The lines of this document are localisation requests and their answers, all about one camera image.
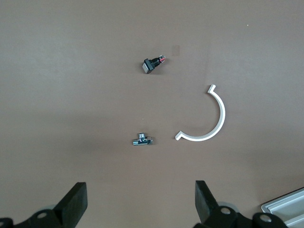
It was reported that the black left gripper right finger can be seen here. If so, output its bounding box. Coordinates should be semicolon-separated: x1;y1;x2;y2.
195;180;285;228

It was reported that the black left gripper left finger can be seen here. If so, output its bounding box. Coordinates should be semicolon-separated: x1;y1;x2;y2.
0;182;88;228

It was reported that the white drawer cabinet housing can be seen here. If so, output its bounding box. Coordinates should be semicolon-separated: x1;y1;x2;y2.
260;187;304;228

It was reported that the chrome tee fitting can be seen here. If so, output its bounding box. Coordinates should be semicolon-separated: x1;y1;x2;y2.
131;133;154;146

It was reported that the white half-ring clamp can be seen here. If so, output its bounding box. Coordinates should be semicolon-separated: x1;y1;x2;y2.
175;84;226;142

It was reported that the black square switch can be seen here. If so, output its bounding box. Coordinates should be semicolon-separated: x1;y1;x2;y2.
142;55;167;75

